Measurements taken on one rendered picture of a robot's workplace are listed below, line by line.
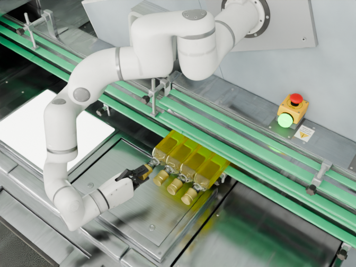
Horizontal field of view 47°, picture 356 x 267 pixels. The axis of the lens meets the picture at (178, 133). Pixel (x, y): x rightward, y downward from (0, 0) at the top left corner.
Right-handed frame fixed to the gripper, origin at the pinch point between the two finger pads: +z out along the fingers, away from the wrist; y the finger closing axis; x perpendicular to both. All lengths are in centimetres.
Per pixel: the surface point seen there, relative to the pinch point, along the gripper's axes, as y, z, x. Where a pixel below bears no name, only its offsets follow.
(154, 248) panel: -12.5, -9.2, -18.4
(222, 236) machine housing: -17.1, 12.7, -27.3
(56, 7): 4, 25, 105
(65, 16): -3, 29, 106
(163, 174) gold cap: 1.5, 5.0, -5.2
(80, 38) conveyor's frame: 7, 19, 71
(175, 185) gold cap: 1.4, 5.1, -11.2
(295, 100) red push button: 24, 43, -22
